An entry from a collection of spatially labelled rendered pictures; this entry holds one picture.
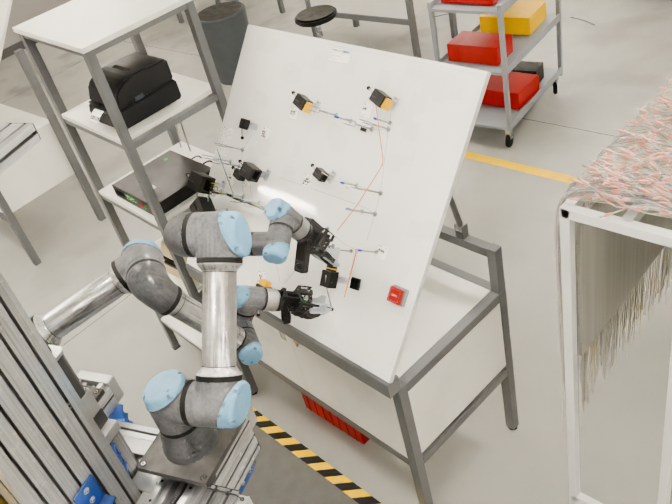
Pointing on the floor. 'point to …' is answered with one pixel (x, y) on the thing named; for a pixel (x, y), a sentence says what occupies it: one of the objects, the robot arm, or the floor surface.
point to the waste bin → (225, 36)
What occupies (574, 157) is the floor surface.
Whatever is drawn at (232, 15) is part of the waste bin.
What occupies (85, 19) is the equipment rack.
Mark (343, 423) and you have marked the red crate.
